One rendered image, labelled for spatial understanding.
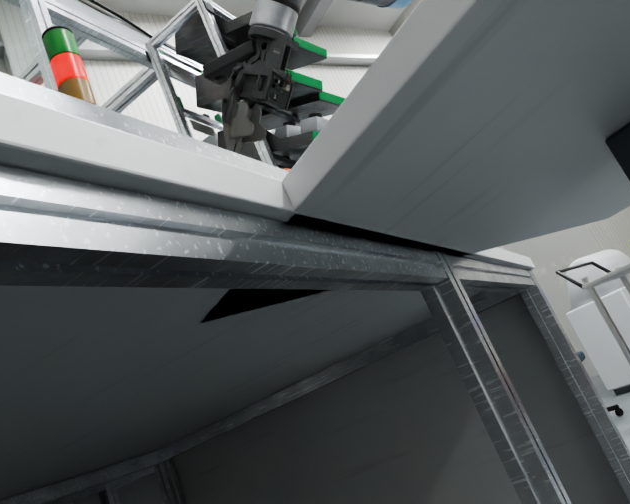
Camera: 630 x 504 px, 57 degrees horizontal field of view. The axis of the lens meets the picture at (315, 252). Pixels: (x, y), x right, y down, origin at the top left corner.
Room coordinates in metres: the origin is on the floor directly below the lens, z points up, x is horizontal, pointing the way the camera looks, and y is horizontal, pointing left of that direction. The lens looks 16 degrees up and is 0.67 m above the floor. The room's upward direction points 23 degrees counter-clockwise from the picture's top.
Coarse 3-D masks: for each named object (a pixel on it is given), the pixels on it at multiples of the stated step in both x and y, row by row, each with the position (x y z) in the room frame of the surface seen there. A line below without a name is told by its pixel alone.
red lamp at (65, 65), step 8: (56, 56) 0.76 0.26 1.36; (64, 56) 0.76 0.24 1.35; (72, 56) 0.77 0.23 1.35; (56, 64) 0.76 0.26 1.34; (64, 64) 0.76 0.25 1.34; (72, 64) 0.77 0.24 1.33; (80, 64) 0.78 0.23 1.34; (56, 72) 0.77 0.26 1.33; (64, 72) 0.76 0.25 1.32; (72, 72) 0.76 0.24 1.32; (80, 72) 0.77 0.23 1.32; (56, 80) 0.77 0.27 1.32; (88, 80) 0.79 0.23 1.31
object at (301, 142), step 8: (272, 136) 1.11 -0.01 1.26; (296, 136) 1.08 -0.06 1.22; (304, 136) 1.07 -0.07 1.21; (312, 136) 1.06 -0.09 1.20; (224, 144) 1.19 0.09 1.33; (248, 144) 1.15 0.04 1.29; (272, 144) 1.12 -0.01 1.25; (280, 144) 1.10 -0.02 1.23; (288, 144) 1.09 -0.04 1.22; (296, 144) 1.08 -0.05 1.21; (304, 144) 1.07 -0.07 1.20; (240, 152) 1.17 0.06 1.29; (248, 152) 1.15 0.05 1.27; (256, 152) 1.14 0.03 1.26; (272, 152) 1.12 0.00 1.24; (280, 152) 1.13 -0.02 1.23; (288, 152) 1.14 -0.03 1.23; (296, 152) 1.14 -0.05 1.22; (296, 160) 1.24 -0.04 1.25
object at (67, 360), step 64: (0, 128) 0.21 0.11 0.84; (64, 128) 0.25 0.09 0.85; (192, 192) 0.33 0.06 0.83; (256, 192) 0.39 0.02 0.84; (512, 256) 1.25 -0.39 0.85; (0, 320) 0.40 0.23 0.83; (64, 320) 0.45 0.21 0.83; (128, 320) 0.52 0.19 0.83; (192, 320) 0.62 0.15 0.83; (256, 320) 0.75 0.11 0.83; (320, 320) 0.94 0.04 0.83; (384, 320) 1.25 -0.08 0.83; (0, 384) 0.55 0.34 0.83; (64, 384) 0.65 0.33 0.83; (128, 384) 0.80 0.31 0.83; (192, 384) 1.02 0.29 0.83; (256, 384) 1.41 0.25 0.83; (0, 448) 0.86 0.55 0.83; (64, 448) 1.12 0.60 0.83; (128, 448) 1.60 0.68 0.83
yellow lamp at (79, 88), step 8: (64, 80) 0.76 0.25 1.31; (72, 80) 0.76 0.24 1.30; (80, 80) 0.77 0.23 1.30; (64, 88) 0.76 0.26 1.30; (72, 88) 0.76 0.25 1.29; (80, 88) 0.77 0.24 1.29; (88, 88) 0.78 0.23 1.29; (72, 96) 0.76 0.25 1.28; (80, 96) 0.76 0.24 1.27; (88, 96) 0.77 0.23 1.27; (96, 104) 0.79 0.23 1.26
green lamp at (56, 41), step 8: (48, 32) 0.76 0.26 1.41; (56, 32) 0.76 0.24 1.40; (64, 32) 0.77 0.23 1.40; (48, 40) 0.76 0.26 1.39; (56, 40) 0.76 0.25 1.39; (64, 40) 0.77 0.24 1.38; (72, 40) 0.78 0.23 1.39; (48, 48) 0.77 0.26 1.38; (56, 48) 0.76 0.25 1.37; (64, 48) 0.76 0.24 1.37; (72, 48) 0.77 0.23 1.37; (48, 56) 0.77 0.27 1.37; (80, 56) 0.79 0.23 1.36
